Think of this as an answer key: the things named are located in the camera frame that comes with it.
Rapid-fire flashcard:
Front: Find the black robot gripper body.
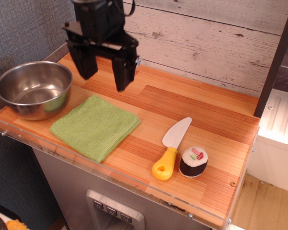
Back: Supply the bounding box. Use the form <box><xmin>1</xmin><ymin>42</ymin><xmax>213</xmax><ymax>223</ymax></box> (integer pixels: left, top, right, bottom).
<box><xmin>62</xmin><ymin>0</ymin><xmax>140</xmax><ymax>66</ymax></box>

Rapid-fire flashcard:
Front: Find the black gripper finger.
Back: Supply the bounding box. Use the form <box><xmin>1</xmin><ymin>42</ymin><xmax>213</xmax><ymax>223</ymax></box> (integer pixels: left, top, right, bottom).
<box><xmin>67</xmin><ymin>40</ymin><xmax>98</xmax><ymax>80</ymax></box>
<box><xmin>112</xmin><ymin>57</ymin><xmax>136</xmax><ymax>91</ymax></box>

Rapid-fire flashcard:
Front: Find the plush sushi roll toy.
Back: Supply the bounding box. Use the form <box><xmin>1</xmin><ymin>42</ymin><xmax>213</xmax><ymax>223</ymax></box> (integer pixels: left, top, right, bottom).
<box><xmin>179</xmin><ymin>146</ymin><xmax>208</xmax><ymax>178</ymax></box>

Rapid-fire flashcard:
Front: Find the stainless steel bowl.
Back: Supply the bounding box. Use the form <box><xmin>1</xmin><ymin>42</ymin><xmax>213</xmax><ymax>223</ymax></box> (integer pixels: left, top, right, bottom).
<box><xmin>0</xmin><ymin>61</ymin><xmax>73</xmax><ymax>121</ymax></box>

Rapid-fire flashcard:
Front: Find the green folded cloth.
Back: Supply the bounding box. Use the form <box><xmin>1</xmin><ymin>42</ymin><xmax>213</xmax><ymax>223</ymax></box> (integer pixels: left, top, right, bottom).
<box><xmin>49</xmin><ymin>95</ymin><xmax>140</xmax><ymax>163</ymax></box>

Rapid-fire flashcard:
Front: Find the silver dispenser button panel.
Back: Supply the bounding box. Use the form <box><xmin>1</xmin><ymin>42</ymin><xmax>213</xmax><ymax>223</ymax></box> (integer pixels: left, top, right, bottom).
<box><xmin>86</xmin><ymin>189</ymin><xmax>145</xmax><ymax>230</ymax></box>

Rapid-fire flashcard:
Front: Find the clear acrylic edge guard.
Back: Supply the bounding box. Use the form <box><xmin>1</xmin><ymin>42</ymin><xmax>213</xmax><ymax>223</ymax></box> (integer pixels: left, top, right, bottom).
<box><xmin>0</xmin><ymin>111</ymin><xmax>259</xmax><ymax>230</ymax></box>

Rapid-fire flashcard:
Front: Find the white toy sink unit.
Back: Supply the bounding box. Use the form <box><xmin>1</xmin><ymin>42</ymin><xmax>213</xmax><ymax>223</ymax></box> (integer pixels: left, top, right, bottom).
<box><xmin>247</xmin><ymin>89</ymin><xmax>288</xmax><ymax>191</ymax></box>

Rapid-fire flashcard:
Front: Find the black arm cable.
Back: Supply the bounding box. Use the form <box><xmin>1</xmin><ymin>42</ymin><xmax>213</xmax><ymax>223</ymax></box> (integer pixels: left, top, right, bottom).
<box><xmin>123</xmin><ymin>0</ymin><xmax>136</xmax><ymax>17</ymax></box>

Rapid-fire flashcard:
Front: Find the yellow handled toy knife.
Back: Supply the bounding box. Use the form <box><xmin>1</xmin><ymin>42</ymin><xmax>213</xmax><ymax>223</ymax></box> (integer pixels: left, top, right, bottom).
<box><xmin>152</xmin><ymin>117</ymin><xmax>192</xmax><ymax>181</ymax></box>

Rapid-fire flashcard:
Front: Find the dark right shelf post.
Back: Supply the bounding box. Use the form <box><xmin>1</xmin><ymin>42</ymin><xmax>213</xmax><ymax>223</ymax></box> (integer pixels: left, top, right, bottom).
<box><xmin>253</xmin><ymin>18</ymin><xmax>288</xmax><ymax>118</ymax></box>

